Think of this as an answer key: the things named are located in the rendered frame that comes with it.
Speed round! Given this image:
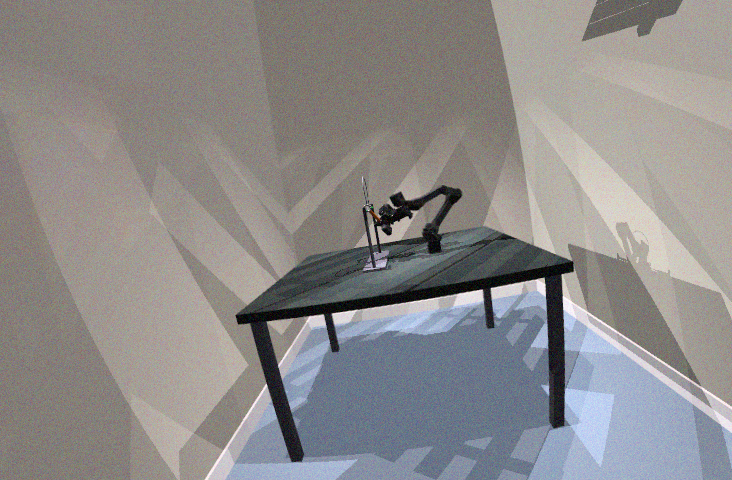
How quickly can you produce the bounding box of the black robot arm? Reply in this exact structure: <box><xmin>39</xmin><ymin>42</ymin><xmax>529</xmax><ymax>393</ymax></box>
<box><xmin>379</xmin><ymin>185</ymin><xmax>462</xmax><ymax>254</ymax></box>

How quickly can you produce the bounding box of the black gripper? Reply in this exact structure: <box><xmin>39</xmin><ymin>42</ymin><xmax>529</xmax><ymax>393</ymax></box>
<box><xmin>374</xmin><ymin>203</ymin><xmax>400</xmax><ymax>236</ymax></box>

